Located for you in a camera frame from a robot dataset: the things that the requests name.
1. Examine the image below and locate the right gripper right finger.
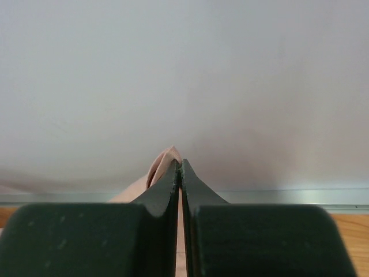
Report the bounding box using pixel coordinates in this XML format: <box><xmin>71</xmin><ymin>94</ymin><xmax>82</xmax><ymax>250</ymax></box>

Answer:
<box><xmin>180</xmin><ymin>160</ymin><xmax>356</xmax><ymax>276</ymax></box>

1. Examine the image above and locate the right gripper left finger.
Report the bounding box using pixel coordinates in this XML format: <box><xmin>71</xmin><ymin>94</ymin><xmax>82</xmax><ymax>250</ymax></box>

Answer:
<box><xmin>0</xmin><ymin>159</ymin><xmax>181</xmax><ymax>277</ymax></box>

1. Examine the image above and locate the pink printed t shirt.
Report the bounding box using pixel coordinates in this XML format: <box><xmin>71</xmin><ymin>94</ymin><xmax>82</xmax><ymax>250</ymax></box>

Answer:
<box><xmin>0</xmin><ymin>144</ymin><xmax>185</xmax><ymax>277</ymax></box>

